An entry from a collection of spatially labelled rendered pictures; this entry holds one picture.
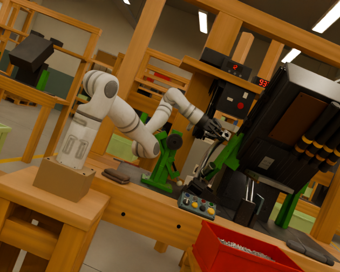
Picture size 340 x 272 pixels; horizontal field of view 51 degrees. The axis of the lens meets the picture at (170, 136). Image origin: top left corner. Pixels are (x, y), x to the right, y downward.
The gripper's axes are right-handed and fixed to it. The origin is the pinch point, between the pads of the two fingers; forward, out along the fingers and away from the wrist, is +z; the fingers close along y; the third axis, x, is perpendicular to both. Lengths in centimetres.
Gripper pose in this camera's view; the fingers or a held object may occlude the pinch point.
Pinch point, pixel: (222, 136)
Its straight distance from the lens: 176.3
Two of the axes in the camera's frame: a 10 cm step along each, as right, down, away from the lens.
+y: 4.1, -6.3, 6.7
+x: -4.5, 4.9, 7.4
